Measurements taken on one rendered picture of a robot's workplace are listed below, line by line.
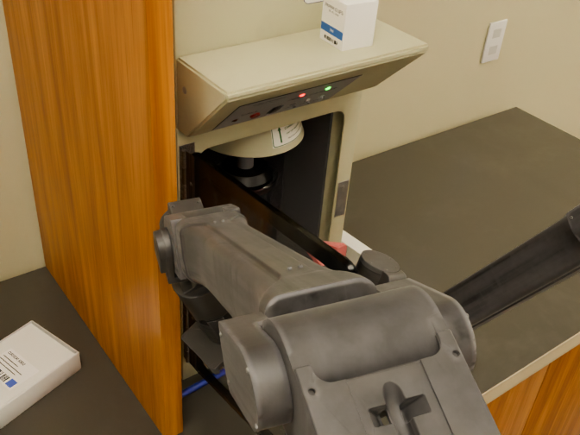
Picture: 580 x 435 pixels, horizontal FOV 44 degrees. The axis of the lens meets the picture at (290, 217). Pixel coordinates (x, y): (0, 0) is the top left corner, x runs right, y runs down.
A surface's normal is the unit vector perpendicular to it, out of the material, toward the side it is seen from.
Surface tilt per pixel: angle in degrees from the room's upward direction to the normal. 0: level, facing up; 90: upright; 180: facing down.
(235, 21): 90
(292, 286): 28
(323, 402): 19
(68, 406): 0
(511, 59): 90
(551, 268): 73
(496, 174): 0
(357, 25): 90
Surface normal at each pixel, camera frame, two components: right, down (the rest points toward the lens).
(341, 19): -0.84, 0.26
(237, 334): -0.14, -0.97
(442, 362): 0.12, -0.58
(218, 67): 0.07, -0.81
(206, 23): 0.59, 0.50
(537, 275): -0.72, 0.07
